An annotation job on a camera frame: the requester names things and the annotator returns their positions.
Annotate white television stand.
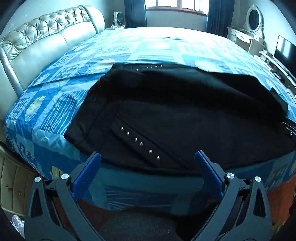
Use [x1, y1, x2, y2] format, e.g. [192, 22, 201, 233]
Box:
[254, 50, 296, 98]

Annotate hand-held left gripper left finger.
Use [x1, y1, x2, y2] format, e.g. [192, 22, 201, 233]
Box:
[24, 152, 109, 241]

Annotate person's dark grey clothing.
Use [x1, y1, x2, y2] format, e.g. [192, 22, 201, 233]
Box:
[99, 210, 183, 241]

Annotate blue patterned bed sheet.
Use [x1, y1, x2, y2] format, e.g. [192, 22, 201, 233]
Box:
[5, 27, 296, 211]

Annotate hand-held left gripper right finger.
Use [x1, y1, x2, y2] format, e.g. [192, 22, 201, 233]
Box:
[192, 151, 273, 241]

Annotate black television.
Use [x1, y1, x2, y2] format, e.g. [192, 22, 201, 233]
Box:
[274, 35, 296, 78]

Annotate white electric fan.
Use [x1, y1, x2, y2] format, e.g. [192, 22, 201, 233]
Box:
[113, 11, 125, 29]

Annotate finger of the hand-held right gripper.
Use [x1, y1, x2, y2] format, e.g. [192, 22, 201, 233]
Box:
[280, 122, 296, 137]

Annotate dark blue curtain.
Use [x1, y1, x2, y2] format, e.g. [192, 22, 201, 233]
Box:
[124, 0, 147, 29]
[205, 0, 234, 37]

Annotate beige bedside cabinet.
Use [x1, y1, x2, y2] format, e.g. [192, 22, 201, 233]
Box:
[0, 144, 37, 218]

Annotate beige tufted leather headboard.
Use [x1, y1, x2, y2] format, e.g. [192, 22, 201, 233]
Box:
[0, 5, 105, 93]

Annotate white oval mirror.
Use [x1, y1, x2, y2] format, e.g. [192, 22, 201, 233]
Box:
[245, 5, 264, 35]

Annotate white dressing table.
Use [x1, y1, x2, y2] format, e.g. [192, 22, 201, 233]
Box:
[227, 27, 265, 55]

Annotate window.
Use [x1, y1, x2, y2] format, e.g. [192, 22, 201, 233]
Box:
[144, 0, 210, 15]

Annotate black pants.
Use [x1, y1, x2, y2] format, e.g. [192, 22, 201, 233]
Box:
[63, 64, 289, 175]

